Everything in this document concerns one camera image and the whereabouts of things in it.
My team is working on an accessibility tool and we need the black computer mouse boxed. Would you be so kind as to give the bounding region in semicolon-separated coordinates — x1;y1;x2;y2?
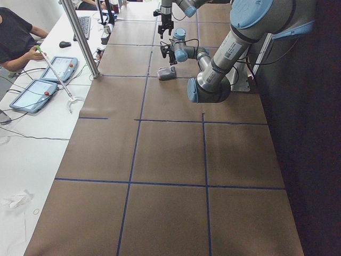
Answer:
59;41;71;49

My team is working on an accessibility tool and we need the black keyboard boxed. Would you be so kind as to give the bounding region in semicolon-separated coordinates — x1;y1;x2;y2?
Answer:
78;16;91;40

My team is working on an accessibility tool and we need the person in black shirt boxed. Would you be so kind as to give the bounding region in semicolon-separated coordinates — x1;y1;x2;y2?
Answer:
1;7;48;71

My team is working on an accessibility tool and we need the aluminium frame post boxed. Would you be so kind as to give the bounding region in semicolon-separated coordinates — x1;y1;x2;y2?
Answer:
60;0;100;79

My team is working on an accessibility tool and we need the grabber reach tool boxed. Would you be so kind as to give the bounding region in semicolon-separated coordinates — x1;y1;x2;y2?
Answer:
35;45;84;114

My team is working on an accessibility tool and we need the near blue teach pendant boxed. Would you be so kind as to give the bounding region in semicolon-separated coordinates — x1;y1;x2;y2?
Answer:
9;79;58;114

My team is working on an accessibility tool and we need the blue teach pendant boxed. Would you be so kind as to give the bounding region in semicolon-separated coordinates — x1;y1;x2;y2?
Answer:
9;79;58;114
40;56;78;83

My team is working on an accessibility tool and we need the brown table mat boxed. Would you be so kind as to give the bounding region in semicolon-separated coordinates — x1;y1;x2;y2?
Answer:
25;2;303;255

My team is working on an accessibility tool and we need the crumpled white tissue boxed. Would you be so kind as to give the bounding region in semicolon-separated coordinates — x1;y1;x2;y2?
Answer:
1;189;35;210

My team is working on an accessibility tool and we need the far blue teach pendant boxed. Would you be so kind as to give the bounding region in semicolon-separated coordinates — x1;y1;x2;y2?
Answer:
40;56;78;83

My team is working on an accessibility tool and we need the pink towel with white edge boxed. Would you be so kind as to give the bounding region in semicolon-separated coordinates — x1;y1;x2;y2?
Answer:
157;67;177;81

